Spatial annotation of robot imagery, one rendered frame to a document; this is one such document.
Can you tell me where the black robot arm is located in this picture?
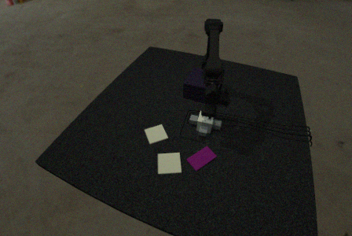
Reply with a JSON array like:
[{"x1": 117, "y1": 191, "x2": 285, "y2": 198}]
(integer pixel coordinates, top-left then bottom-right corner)
[{"x1": 202, "y1": 19, "x2": 231, "y2": 106}]

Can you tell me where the purple flat rectangular block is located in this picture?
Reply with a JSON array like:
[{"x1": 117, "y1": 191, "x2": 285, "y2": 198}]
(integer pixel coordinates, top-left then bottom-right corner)
[{"x1": 187, "y1": 146, "x2": 218, "y2": 171}]

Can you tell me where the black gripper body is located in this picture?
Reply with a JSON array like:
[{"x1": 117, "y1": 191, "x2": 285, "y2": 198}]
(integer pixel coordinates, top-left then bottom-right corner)
[{"x1": 201, "y1": 103, "x2": 216, "y2": 117}]

